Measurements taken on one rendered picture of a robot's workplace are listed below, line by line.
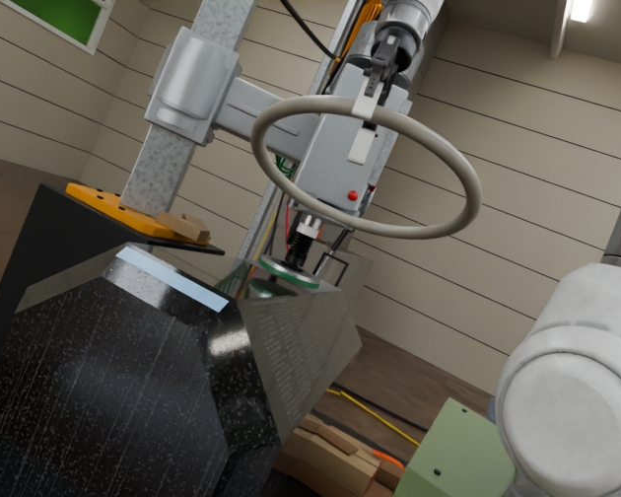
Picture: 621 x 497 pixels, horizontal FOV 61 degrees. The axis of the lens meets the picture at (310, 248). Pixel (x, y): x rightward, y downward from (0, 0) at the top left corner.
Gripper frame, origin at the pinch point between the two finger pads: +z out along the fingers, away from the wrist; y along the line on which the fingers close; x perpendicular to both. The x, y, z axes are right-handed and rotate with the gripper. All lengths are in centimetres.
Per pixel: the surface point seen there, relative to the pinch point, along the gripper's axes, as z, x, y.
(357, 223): -4.2, -1.1, 44.4
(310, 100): -4.4, 10.3, 0.8
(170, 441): 57, 21, 47
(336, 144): -37, 15, 67
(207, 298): 26, 25, 42
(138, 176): -26, 99, 121
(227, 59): -80, 78, 101
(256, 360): 35, 10, 46
